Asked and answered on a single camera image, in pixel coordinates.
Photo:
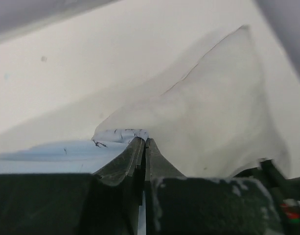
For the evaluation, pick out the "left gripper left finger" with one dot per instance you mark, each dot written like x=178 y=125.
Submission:
x=66 y=200

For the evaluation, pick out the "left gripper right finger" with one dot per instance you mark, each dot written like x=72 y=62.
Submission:
x=179 y=205

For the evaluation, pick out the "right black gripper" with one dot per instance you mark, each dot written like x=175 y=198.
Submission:
x=285 y=193

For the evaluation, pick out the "light blue pillowcase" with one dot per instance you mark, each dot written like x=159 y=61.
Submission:
x=66 y=154

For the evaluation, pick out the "white pillow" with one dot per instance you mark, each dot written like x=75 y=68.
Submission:
x=215 y=121

